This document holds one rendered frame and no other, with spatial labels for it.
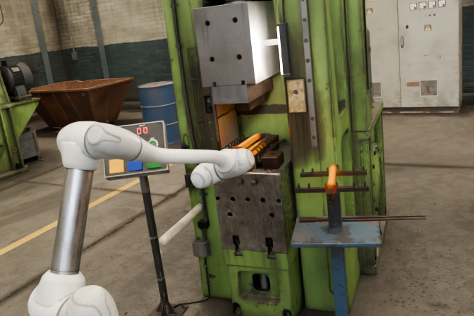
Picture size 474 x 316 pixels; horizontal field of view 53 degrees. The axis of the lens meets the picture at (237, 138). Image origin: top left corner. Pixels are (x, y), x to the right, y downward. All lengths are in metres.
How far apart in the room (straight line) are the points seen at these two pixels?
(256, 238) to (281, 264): 0.19
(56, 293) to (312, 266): 1.50
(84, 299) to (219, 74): 1.30
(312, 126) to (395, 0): 5.19
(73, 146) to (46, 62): 10.11
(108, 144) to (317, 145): 1.23
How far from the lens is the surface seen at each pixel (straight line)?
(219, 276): 3.10
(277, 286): 2.79
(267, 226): 2.57
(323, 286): 2.89
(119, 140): 1.70
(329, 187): 2.08
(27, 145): 7.64
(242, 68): 2.42
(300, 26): 2.46
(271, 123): 2.95
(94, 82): 9.98
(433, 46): 7.51
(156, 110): 7.10
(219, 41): 2.45
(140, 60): 10.62
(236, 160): 2.01
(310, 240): 2.26
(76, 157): 1.81
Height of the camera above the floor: 1.69
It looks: 14 degrees down
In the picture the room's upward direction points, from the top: 7 degrees counter-clockwise
